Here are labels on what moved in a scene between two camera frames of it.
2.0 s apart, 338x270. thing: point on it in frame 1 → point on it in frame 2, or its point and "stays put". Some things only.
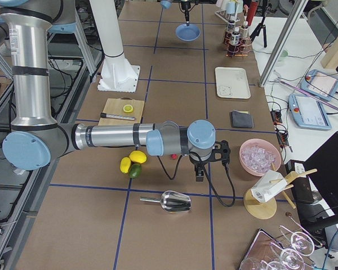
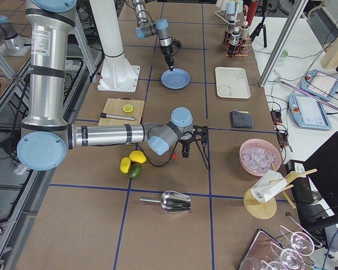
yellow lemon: (125, 165) stays put
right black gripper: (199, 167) → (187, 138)
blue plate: (188, 33) → (177, 79)
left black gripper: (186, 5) → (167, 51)
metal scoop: (172, 201) stays put
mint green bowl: (284, 53) stays put
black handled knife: (117, 117) stays put
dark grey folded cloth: (241, 119) stays put
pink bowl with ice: (257, 156) stays put
